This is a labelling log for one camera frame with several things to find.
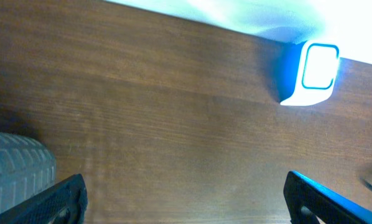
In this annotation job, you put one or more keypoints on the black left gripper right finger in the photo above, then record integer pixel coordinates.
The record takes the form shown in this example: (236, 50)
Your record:
(311, 202)

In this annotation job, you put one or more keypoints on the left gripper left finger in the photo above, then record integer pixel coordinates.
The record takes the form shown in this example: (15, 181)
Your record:
(65, 202)

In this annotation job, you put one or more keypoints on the white barcode scanner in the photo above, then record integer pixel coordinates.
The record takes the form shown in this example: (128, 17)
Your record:
(309, 72)

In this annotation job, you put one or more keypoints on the grey plastic mesh basket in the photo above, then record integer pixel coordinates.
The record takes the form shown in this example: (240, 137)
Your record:
(27, 168)

